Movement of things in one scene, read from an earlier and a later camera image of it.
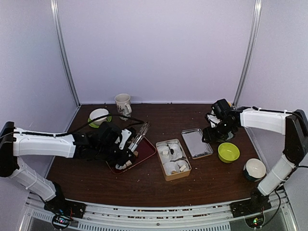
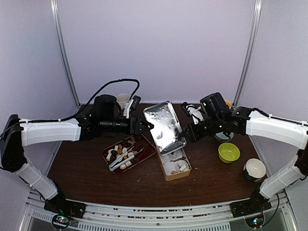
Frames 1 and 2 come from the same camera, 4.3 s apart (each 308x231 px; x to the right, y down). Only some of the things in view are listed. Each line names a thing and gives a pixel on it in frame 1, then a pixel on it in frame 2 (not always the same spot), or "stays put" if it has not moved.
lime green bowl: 228,152 stays put
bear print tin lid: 193,139 → 166,130
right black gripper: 210,136 → 194,136
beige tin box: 174,161 stays put
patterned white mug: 123,106 stays put
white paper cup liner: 177,152 stays put
